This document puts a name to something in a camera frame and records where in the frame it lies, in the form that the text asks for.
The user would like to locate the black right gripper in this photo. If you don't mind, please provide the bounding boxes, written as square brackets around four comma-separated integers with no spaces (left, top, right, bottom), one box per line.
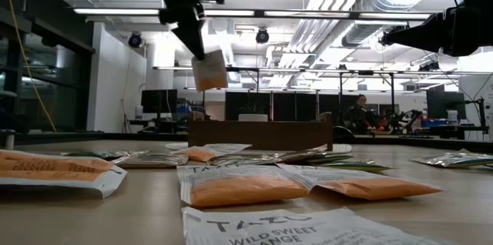
[381,4,493,58]

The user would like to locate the black round ceiling fixture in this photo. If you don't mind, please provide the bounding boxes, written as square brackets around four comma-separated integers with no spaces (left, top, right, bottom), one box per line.
[127,32,145,49]
[255,28,270,45]

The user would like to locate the black computer monitor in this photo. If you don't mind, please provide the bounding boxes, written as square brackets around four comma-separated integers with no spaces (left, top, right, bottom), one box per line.
[426,89,468,121]
[140,89,179,115]

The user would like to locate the blue storage bin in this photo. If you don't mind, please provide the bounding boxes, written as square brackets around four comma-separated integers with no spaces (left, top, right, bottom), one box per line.
[421,119,448,128]

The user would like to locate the person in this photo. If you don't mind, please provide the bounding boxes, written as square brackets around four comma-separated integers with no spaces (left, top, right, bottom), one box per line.
[342,93,381,135]

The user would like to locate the black room divider panels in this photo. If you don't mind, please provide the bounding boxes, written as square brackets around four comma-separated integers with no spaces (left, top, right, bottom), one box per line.
[224,91,363,123]

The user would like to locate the brown cardboard box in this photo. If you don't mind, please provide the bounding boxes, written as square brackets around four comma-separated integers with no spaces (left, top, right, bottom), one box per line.
[187,110,334,152]

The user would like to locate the silver ventilation duct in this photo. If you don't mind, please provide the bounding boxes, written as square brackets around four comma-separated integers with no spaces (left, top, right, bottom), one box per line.
[340,0,415,49]

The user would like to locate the black metal rig frame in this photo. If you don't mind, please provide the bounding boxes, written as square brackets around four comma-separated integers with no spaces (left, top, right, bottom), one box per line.
[201,65,260,94]
[337,69,397,123]

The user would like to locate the long ceiling light rail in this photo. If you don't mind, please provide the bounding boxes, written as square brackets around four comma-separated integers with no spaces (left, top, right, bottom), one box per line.
[72,6,434,22]

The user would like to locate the black aluminium table frame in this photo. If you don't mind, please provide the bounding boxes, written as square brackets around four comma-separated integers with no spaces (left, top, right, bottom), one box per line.
[0,131,493,154]

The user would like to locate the yellow hanging cable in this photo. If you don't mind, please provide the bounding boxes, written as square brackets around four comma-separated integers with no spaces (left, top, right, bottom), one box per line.
[0,0,58,133]

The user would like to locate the small white post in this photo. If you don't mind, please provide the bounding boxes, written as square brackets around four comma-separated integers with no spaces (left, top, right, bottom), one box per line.
[0,128,17,151]

